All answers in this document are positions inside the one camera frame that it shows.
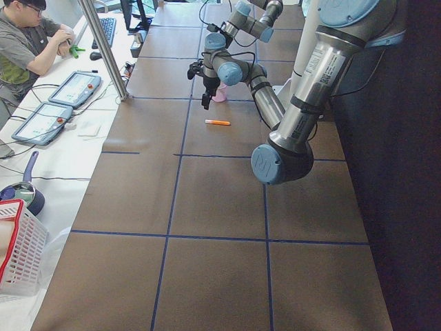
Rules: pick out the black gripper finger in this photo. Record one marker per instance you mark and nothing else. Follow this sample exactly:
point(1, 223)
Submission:
point(205, 101)

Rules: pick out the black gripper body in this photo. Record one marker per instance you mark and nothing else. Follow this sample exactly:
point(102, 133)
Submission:
point(209, 83)

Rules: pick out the orange highlighter pen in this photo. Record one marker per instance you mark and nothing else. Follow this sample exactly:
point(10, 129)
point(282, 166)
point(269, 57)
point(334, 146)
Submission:
point(217, 122)

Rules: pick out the pink mesh pen holder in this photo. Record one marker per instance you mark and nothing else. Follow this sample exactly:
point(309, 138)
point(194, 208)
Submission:
point(221, 93)

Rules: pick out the black keyboard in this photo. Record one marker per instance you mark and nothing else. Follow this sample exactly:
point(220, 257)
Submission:
point(108, 26)

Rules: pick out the black computer mouse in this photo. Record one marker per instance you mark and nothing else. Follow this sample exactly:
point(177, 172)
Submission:
point(95, 56)

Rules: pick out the far teach pendant tablet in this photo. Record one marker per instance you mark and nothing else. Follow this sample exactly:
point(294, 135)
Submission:
point(76, 89)

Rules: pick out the teach pendant tablet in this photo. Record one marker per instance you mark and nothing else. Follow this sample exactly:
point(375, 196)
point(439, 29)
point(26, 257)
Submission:
point(44, 124)
point(76, 89)

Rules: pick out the green plastic tool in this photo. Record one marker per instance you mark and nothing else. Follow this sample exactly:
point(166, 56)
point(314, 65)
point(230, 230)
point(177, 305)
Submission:
point(75, 50)

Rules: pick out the near teach pendant tablet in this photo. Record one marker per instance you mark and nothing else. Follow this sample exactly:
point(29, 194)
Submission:
point(44, 124)

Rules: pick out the seated person in grey shirt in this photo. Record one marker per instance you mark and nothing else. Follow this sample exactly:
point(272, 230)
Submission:
point(30, 44)

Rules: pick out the blue saucepan with lid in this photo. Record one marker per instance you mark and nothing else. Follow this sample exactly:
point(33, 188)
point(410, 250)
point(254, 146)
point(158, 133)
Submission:
point(24, 190)

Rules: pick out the white plastic basket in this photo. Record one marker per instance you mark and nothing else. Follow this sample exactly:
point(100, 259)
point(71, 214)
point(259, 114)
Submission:
point(23, 239)

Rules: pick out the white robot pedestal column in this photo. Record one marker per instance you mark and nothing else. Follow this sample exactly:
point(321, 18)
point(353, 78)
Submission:
point(307, 44)

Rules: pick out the aluminium frame post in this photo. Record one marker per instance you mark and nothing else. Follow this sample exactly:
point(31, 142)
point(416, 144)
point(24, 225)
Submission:
point(93, 21)

